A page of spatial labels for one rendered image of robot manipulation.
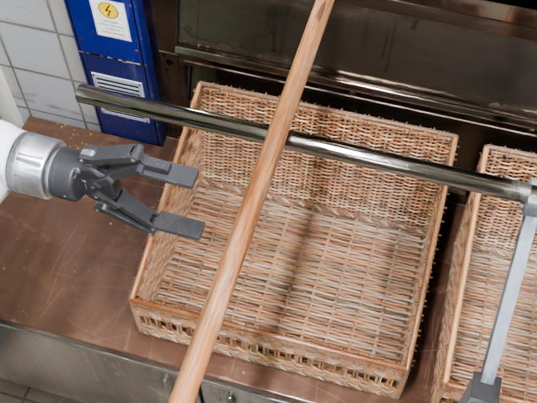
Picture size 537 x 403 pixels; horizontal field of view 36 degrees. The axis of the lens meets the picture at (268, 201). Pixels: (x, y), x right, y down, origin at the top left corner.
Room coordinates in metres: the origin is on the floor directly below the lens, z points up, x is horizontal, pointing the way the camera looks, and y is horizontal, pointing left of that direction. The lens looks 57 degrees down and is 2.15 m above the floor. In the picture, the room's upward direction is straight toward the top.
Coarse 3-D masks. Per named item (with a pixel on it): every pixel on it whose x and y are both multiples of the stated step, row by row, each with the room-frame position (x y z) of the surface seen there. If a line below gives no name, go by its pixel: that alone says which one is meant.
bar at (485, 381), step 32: (96, 96) 0.83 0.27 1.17; (128, 96) 0.83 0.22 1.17; (224, 128) 0.77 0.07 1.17; (256, 128) 0.77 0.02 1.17; (352, 160) 0.71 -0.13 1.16; (384, 160) 0.71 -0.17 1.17; (416, 160) 0.70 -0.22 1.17; (480, 192) 0.66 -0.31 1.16; (512, 192) 0.65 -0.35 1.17; (512, 256) 0.59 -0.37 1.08; (512, 288) 0.55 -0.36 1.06; (480, 384) 0.44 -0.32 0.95
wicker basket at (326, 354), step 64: (192, 128) 1.08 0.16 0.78; (320, 128) 1.06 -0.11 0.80; (384, 128) 1.03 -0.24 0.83; (192, 192) 1.02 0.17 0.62; (320, 192) 1.01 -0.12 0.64; (384, 192) 0.98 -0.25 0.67; (192, 256) 0.87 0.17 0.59; (384, 256) 0.87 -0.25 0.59; (192, 320) 0.66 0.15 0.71; (256, 320) 0.72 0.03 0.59; (320, 320) 0.72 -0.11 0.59; (384, 320) 0.72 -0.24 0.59; (384, 384) 0.56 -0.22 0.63
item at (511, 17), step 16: (400, 0) 1.07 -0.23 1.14; (416, 0) 1.06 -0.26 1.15; (432, 0) 1.05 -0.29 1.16; (448, 0) 1.05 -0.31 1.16; (464, 0) 1.04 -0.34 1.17; (480, 0) 1.03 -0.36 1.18; (496, 0) 1.03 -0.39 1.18; (512, 0) 1.03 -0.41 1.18; (528, 0) 1.03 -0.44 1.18; (480, 16) 1.03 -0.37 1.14; (496, 16) 1.02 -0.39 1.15; (512, 16) 1.02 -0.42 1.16; (528, 16) 1.01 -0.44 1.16
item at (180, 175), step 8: (176, 168) 0.63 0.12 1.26; (184, 168) 0.63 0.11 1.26; (192, 168) 0.63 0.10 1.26; (144, 176) 0.62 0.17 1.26; (152, 176) 0.62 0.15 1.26; (160, 176) 0.62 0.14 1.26; (168, 176) 0.62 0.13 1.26; (176, 176) 0.62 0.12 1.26; (184, 176) 0.62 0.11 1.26; (192, 176) 0.62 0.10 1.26; (176, 184) 0.61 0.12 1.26; (184, 184) 0.61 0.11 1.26; (192, 184) 0.61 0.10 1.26
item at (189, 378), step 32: (320, 0) 1.00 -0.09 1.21; (320, 32) 0.94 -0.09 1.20; (288, 96) 0.80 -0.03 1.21; (288, 128) 0.75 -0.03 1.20; (256, 192) 0.63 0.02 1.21; (256, 224) 0.58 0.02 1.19; (224, 256) 0.53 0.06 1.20; (224, 288) 0.48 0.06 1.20; (192, 352) 0.39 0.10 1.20; (192, 384) 0.35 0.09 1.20
